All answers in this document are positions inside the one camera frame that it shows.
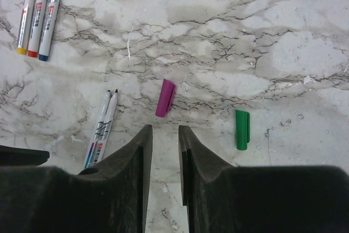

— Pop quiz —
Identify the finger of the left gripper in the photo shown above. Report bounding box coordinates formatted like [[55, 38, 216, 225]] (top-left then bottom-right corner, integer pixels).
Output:
[[0, 145, 50, 166]]

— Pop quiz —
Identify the purple pen cap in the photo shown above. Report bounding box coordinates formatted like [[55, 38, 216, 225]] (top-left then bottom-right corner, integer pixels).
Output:
[[155, 79, 177, 118]]

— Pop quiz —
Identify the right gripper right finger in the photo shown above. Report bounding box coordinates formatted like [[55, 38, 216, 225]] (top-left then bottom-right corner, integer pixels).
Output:
[[178, 126, 348, 232]]

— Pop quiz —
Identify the yellow-end white marker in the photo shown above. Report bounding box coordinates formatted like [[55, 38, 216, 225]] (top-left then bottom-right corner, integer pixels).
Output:
[[17, 0, 35, 55]]

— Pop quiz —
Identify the green pen cap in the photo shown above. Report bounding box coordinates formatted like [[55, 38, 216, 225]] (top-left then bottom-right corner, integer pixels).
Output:
[[235, 110, 250, 151]]

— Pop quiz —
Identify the blue-end white marker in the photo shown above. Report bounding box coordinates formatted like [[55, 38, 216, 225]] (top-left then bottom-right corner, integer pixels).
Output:
[[39, 0, 60, 62]]

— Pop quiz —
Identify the red-end white marker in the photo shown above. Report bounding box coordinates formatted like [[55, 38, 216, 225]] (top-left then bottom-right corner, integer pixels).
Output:
[[28, 0, 47, 58]]

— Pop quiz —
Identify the purple-end white marker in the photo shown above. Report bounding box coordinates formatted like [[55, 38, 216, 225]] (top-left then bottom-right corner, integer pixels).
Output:
[[88, 89, 118, 167]]

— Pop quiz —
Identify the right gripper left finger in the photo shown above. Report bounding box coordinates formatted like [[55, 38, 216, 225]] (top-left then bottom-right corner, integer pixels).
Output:
[[1, 125, 153, 232]]

